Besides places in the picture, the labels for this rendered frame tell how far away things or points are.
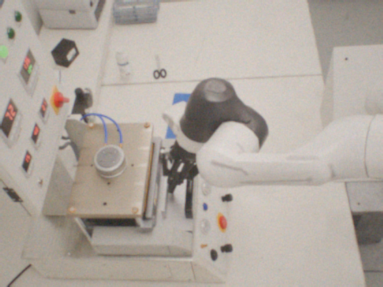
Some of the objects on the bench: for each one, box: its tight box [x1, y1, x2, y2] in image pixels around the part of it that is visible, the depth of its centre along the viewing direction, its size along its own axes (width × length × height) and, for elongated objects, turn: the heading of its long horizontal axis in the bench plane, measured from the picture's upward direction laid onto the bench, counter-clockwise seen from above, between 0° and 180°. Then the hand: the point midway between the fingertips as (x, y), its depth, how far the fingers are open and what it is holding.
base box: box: [26, 178, 226, 282], centre depth 136 cm, size 54×38×17 cm
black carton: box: [51, 38, 79, 68], centre depth 181 cm, size 6×9×7 cm
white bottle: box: [116, 47, 134, 81], centre depth 175 cm, size 5×5×14 cm
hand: (173, 182), depth 118 cm, fingers closed, pressing on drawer
